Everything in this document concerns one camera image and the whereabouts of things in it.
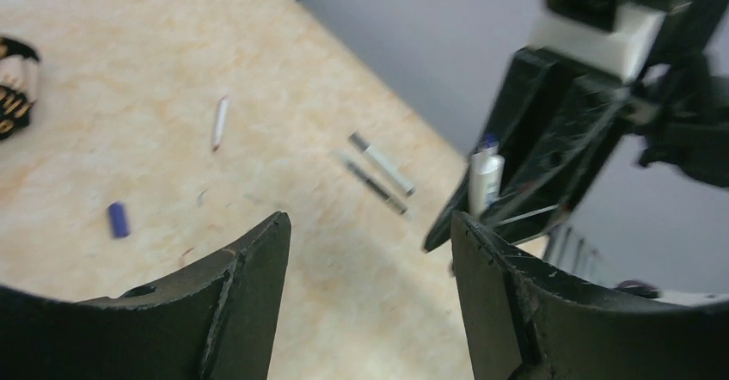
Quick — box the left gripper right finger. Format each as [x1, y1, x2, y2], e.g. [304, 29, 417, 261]
[451, 212, 728, 379]

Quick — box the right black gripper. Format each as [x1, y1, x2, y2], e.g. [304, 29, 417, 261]
[422, 46, 634, 254]

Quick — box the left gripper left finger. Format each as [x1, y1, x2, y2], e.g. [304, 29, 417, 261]
[1, 211, 291, 379]

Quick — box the purple small cap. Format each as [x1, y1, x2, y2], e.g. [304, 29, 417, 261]
[107, 201, 131, 239]

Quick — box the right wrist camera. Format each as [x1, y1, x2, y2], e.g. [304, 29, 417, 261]
[527, 0, 673, 83]

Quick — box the black thin pen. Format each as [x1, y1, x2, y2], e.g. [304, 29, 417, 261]
[332, 150, 407, 216]

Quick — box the white pen with clip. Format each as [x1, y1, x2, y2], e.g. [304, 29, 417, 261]
[468, 133, 505, 218]

